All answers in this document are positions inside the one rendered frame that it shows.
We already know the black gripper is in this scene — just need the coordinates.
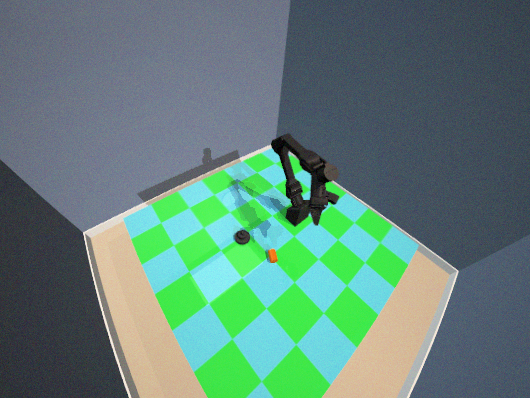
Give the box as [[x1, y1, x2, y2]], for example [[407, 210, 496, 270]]
[[309, 184, 328, 226]]

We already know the orange cylindrical knob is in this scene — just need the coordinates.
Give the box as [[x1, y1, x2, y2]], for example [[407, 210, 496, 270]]
[[268, 249, 278, 263]]

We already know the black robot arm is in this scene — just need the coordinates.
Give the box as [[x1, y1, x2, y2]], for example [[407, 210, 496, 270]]
[[271, 133, 339, 208]]

